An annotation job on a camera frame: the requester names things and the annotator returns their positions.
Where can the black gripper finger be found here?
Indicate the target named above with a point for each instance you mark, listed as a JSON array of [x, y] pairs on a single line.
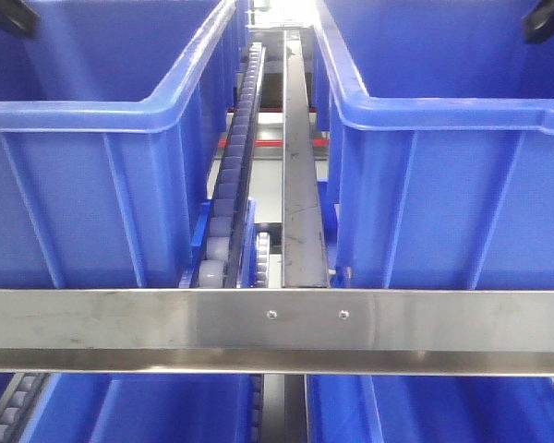
[[17, 18], [538, 23]]

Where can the right steel shelf rack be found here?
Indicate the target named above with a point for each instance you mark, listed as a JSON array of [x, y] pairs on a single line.
[[291, 331]]

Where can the blue bin left neighbour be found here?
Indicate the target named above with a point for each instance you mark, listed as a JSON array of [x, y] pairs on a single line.
[[109, 119]]

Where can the blue target bin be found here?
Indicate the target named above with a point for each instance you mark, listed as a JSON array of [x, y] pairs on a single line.
[[441, 120]]

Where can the roller track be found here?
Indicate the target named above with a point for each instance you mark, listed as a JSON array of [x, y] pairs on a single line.
[[225, 240]]

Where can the blue bin lower left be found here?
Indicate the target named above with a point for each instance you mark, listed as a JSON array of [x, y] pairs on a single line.
[[136, 408]]

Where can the blue bin lower right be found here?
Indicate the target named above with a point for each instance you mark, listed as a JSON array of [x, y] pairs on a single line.
[[348, 408]]

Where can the steel divider rail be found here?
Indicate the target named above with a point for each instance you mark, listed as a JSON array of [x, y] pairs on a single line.
[[304, 258]]

